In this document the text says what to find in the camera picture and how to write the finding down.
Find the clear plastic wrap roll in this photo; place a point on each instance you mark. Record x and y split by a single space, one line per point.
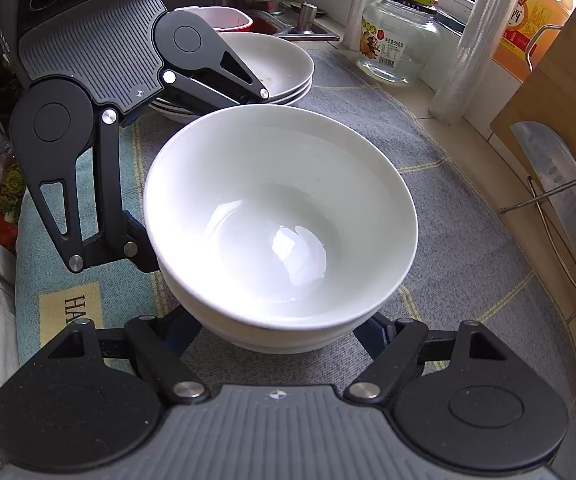
483 45
363 10

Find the bamboo cutting board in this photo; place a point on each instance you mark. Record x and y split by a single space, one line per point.
568 100

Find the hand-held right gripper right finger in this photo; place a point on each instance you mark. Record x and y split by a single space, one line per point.
375 337

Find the yellow cooking oil bottle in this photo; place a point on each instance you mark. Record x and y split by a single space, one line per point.
538 10

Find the glass jar with label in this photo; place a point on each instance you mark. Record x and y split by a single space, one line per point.
398 45

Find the steel kitchen sink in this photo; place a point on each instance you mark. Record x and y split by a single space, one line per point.
318 36

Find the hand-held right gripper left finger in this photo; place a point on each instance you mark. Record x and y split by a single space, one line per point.
177 340

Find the grey checked dish cloth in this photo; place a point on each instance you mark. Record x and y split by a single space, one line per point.
443 240

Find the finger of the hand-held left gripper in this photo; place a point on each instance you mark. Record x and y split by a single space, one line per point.
137 237
238 97

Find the steel kitchen knife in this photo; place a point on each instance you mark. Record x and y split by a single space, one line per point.
553 175

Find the red and white basin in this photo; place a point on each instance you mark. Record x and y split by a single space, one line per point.
235 25

